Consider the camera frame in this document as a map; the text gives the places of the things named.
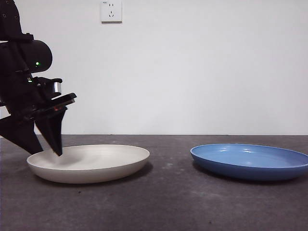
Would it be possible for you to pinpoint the white wall socket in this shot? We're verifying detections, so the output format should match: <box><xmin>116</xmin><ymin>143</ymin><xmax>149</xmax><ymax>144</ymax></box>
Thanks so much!
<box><xmin>100</xmin><ymin>0</ymin><xmax>123</xmax><ymax>24</ymax></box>

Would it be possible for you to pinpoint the white plate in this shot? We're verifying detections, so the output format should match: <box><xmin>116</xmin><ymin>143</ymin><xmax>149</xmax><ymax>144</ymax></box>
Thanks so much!
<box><xmin>26</xmin><ymin>143</ymin><xmax>150</xmax><ymax>185</ymax></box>

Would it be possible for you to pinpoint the blue plate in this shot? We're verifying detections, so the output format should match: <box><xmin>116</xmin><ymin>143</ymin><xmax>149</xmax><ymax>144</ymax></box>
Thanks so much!
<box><xmin>190</xmin><ymin>143</ymin><xmax>308</xmax><ymax>181</ymax></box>

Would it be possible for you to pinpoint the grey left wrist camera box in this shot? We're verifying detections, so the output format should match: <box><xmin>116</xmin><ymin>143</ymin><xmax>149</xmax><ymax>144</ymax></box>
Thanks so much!
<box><xmin>49</xmin><ymin>81</ymin><xmax>63</xmax><ymax>93</ymax></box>

